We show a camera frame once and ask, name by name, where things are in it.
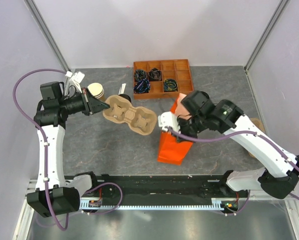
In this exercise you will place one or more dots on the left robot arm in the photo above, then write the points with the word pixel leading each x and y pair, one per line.
pixel 52 194

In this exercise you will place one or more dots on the wooden compartment tray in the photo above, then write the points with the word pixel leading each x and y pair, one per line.
pixel 177 69

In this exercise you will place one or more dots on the black cup lid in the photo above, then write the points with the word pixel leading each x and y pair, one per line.
pixel 125 96

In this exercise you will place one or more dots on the white cable duct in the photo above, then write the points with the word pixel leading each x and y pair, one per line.
pixel 215 205

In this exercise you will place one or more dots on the cardboard cup carrier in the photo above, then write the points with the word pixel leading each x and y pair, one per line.
pixel 139 119
pixel 258 123

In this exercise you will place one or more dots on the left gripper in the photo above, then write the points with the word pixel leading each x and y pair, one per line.
pixel 91 104

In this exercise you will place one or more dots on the white wrapped straw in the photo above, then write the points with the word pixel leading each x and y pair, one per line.
pixel 122 89

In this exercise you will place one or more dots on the black brown rolled tie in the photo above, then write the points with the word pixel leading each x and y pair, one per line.
pixel 155 75

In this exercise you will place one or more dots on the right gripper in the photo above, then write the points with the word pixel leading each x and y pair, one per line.
pixel 180 121

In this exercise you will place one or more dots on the orange paper bag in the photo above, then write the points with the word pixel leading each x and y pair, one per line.
pixel 170 151

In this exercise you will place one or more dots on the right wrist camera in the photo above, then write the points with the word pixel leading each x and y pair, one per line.
pixel 168 120

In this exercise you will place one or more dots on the blue striped rolled tie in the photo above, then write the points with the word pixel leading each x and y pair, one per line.
pixel 143 86

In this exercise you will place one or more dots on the dark patterned rolled tie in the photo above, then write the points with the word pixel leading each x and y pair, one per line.
pixel 140 75

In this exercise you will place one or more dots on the green yellow rolled tie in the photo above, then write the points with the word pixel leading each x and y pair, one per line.
pixel 170 85

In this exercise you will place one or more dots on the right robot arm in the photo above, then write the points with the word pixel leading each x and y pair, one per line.
pixel 279 173

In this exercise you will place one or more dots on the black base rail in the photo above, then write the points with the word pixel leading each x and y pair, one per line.
pixel 140 190

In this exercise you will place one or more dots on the stack of paper cups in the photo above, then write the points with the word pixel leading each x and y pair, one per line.
pixel 97 91

